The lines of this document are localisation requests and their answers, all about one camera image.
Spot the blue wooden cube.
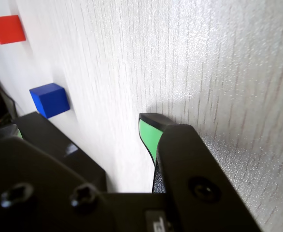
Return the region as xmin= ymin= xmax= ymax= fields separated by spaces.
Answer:
xmin=29 ymin=83 xmax=71 ymax=119

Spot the red wooden cube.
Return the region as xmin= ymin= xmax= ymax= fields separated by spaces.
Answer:
xmin=0 ymin=14 xmax=27 ymax=45

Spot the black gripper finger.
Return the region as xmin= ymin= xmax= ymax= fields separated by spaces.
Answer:
xmin=138 ymin=113 xmax=265 ymax=232
xmin=0 ymin=124 xmax=108 ymax=232

